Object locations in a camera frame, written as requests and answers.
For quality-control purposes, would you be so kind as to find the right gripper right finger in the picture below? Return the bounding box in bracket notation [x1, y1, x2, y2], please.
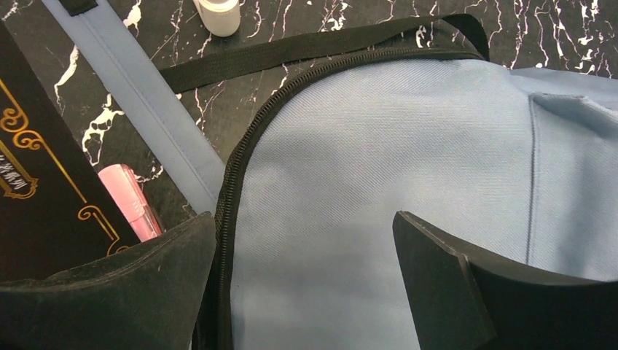
[392, 211, 617, 349]

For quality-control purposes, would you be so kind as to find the dark brown book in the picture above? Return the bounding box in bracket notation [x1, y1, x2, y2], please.
[1, 28, 139, 281]

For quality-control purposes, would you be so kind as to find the pink stapler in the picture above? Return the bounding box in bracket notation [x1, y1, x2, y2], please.
[98, 164, 163, 242]

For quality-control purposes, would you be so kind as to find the blue student backpack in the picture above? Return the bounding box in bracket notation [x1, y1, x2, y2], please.
[50, 2, 617, 349]

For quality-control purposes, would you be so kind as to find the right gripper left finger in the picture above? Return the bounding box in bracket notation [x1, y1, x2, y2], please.
[1, 212, 216, 349]

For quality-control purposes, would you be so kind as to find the white vertical pvc pipe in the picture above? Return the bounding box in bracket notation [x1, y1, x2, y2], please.
[193, 0, 240, 37]

